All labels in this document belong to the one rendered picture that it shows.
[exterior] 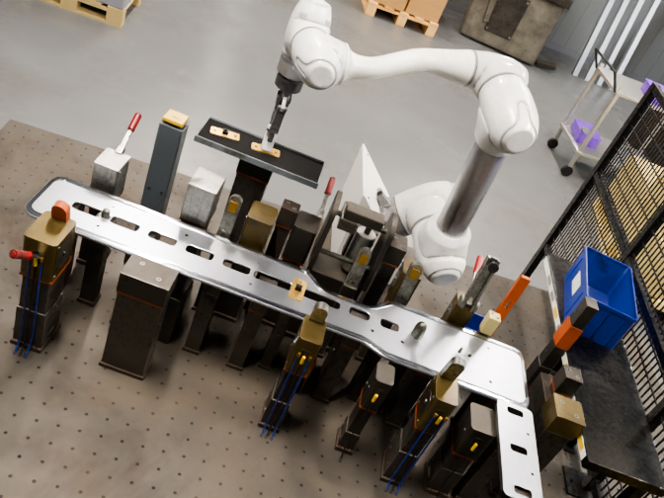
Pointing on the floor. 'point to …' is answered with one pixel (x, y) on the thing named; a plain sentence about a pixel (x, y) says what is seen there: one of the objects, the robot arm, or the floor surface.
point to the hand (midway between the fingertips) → (269, 137)
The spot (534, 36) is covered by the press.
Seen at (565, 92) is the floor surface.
